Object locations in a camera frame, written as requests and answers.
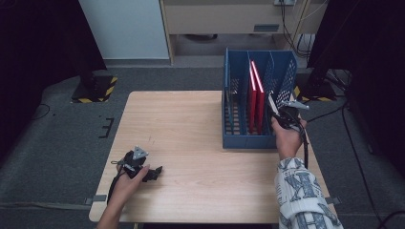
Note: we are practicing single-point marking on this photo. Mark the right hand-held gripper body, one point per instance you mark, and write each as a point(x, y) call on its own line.
point(289, 119)

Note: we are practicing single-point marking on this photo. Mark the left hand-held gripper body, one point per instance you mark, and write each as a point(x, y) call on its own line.
point(135, 163)

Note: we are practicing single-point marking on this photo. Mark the white book with green leaf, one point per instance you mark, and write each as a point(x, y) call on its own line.
point(273, 104)

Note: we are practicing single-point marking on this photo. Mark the red hardcover picture book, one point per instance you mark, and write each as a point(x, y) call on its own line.
point(252, 108)
point(260, 111)

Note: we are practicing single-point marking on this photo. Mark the blue plastic file rack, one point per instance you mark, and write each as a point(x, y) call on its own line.
point(245, 141)

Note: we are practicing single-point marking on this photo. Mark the person's right hand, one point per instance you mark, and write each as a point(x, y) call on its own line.
point(289, 143)

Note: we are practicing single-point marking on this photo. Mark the person's left hand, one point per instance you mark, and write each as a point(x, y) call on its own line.
point(124, 187)

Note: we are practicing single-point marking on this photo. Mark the black stand with striped base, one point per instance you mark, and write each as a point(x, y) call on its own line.
point(315, 90)
point(95, 90)

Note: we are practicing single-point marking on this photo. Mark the grey label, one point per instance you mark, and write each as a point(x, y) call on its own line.
point(266, 28)

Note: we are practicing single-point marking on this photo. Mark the black curtain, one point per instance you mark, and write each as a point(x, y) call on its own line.
point(375, 63)
point(38, 63)

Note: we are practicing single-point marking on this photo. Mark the grey floor strip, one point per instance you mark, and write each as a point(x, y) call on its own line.
point(41, 205)

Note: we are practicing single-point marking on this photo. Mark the white power strip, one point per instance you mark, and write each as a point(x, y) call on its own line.
point(284, 2)

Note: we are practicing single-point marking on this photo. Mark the beige wooden cabinet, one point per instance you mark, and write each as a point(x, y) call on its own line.
point(216, 16)

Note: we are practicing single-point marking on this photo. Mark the white cabinet panel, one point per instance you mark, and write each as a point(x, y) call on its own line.
point(124, 28)

